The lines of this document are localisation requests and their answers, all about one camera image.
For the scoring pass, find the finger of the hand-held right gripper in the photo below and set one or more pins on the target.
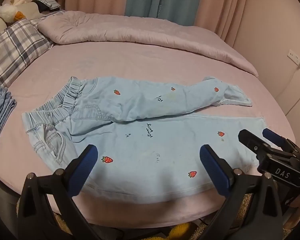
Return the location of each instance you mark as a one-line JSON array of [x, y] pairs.
[[272, 136], [250, 140]]

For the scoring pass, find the light blue strawberry pants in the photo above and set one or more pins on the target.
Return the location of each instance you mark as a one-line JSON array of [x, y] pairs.
[[140, 155]]

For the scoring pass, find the plaid pillow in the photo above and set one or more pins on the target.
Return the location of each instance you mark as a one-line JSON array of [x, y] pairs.
[[12, 47], [48, 16]]

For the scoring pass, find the white power strip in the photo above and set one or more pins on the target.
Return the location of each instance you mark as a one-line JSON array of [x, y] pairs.
[[294, 57]]

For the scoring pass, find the pink quilt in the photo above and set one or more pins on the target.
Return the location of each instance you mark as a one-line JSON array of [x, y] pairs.
[[130, 33]]

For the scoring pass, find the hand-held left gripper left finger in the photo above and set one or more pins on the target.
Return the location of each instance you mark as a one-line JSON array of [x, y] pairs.
[[86, 165]]

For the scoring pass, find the yellow plush cloth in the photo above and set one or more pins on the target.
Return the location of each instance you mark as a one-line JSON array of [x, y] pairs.
[[178, 231]]

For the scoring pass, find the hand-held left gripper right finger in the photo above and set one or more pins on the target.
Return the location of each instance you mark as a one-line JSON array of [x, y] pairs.
[[212, 165]]

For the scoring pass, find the folded blue denim garment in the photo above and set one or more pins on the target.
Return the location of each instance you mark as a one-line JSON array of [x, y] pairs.
[[1, 115]]

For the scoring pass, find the blue striped cloth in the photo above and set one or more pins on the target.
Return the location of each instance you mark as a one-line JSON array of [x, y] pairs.
[[48, 3]]

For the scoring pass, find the white plush duck toy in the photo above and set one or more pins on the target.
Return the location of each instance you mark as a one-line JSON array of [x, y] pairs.
[[5, 12]]

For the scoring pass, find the pink bed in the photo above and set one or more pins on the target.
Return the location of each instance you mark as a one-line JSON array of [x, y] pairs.
[[165, 60]]

